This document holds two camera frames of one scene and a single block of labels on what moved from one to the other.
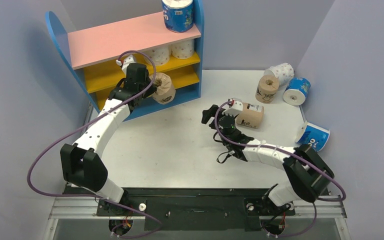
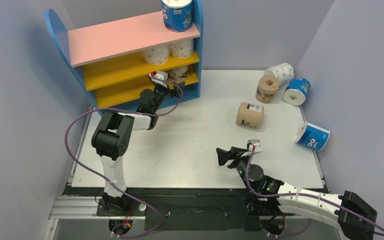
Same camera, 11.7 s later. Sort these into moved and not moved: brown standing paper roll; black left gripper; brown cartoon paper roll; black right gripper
Moved: brown cartoon paper roll; black right gripper; black left gripper
Not moved: brown standing paper roll
